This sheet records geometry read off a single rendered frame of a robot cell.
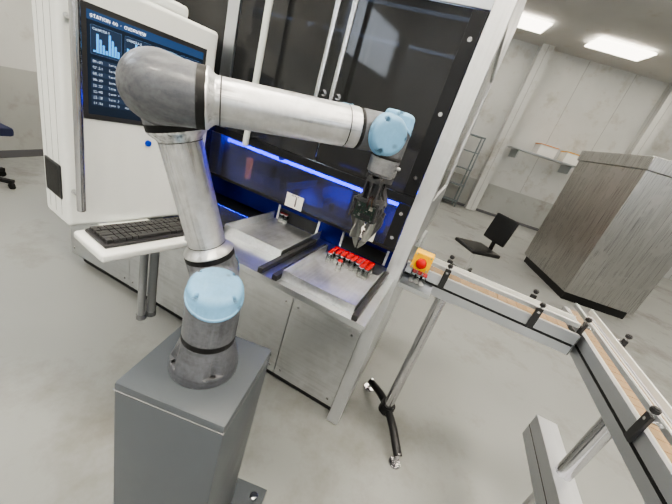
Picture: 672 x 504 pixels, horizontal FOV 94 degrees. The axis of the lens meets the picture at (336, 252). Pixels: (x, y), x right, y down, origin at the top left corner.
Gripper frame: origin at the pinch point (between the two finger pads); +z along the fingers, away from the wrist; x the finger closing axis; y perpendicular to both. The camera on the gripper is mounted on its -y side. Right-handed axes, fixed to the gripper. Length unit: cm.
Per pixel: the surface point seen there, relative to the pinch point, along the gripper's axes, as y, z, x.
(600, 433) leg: -19, 32, 87
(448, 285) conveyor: -46, 19, 31
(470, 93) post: -36, -48, 10
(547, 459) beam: -24, 55, 84
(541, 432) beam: -36, 55, 85
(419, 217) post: -35.7, -5.6, 10.6
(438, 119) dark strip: -36, -39, 4
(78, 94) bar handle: 20, -15, -87
